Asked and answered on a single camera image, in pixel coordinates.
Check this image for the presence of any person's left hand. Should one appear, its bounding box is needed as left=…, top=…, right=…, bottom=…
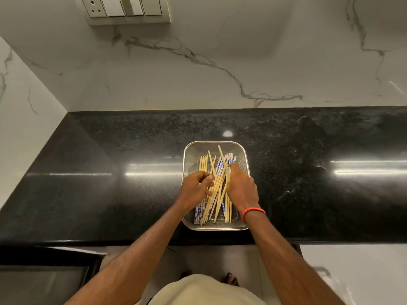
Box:
left=175, top=170, right=215, bottom=214

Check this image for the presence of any person's right hand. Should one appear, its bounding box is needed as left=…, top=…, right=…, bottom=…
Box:
left=224, top=161, right=260, bottom=216

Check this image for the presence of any pile of bamboo chopsticks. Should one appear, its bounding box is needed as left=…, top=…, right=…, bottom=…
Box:
left=193, top=145, right=238, bottom=226

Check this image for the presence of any metal mesh tray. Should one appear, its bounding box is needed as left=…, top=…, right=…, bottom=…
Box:
left=181, top=141, right=252, bottom=232

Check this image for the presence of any person's right forearm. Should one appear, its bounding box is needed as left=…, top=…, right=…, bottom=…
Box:
left=245, top=212, right=346, bottom=305

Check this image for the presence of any person's left forearm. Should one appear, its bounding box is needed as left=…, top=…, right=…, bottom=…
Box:
left=63, top=205, right=191, bottom=305

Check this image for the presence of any red wrist band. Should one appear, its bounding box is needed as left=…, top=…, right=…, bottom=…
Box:
left=241, top=207, right=266, bottom=223

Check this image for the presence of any cream shirt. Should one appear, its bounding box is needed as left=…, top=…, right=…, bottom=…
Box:
left=137, top=273, right=267, bottom=305

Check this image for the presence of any black framed dark panel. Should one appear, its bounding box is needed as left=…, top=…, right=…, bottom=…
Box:
left=0, top=246, right=107, bottom=305

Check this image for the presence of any beige wall switch panel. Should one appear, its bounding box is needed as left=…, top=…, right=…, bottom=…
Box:
left=73, top=0, right=172, bottom=26

